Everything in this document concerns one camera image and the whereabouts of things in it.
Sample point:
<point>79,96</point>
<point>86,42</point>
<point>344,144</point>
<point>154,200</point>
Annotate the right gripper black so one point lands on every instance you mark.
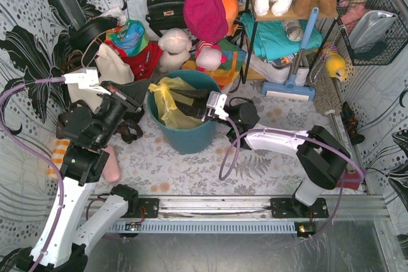
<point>200,111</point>

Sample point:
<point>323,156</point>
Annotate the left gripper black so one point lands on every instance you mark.
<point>128,100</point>

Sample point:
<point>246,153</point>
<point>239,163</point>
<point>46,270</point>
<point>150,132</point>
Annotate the yellow trash bag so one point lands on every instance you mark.
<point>168,112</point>

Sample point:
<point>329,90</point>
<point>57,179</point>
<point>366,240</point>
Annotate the teal trash bin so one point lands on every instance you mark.
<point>187,141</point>

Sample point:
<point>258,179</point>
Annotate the blue floor mop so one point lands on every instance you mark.
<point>289,89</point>

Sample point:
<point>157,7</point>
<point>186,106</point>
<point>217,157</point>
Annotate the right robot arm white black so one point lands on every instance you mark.
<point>322,157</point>

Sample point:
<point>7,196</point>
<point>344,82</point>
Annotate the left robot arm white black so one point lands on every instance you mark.
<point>64,245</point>

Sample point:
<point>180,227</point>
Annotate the cream canvas tote bag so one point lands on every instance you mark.
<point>111,68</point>

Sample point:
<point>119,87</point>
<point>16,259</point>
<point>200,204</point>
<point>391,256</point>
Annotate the colourful printed bag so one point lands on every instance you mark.
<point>129,39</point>

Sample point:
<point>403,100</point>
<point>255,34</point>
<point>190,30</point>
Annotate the magenta cloth bag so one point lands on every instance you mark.
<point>206,19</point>

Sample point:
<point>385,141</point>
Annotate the red cloth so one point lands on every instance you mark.
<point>144,64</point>

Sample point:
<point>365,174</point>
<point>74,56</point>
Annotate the rainbow striped cloth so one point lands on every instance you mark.
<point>227,72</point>

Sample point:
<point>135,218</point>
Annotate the pink white plush doll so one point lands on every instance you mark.
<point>209,56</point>

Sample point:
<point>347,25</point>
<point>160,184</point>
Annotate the cream plush lamb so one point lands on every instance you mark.
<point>176,47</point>

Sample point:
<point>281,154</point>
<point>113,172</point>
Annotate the black hat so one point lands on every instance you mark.
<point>80,39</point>

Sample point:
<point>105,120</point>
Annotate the black leather handbag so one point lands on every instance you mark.
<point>164,15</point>

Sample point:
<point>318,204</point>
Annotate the pink rolled towel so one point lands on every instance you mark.
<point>111,172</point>

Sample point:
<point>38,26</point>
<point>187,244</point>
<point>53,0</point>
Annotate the white sneaker left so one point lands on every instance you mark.
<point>261,70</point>

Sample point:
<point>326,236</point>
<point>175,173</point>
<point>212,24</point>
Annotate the white sneaker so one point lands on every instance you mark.
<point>302,72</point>
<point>261,70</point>

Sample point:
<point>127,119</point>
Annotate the teal folded cloth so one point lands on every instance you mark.
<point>271,41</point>

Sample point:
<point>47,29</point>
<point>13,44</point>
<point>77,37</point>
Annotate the orange white checkered towel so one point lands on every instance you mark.
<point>57,156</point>

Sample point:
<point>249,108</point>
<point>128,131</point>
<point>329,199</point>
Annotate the orange plush toy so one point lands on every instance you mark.
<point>231,11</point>

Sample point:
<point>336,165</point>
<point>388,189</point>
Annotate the white sneaker right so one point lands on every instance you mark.
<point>302,72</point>

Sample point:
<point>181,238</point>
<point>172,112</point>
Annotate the grey patterned ball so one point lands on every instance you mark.
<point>293,30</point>

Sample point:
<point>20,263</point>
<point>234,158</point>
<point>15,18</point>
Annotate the yellow plush toy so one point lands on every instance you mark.
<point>334,63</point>

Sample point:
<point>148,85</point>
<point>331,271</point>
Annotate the dark patterned cloth right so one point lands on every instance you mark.
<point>351,124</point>

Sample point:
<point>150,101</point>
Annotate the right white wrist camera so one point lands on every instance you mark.
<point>215,104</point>

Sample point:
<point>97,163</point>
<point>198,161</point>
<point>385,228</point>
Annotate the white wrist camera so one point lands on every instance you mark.
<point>215,104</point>
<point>86,79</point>

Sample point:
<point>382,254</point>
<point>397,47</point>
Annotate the brown patterned strap bag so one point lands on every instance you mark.
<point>128,128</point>

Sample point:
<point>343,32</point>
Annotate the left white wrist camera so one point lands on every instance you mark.
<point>86,79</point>

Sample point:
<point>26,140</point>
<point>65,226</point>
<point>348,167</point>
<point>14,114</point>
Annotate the wooden black frame shelf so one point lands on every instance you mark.
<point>249,33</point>

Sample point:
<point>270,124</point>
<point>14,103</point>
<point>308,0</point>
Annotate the metal base rail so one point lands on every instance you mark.
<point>244,215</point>

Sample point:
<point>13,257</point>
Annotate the metal pole with handle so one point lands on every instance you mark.
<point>337,135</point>

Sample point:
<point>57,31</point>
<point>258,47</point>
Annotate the black wire basket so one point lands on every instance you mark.
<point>387,48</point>

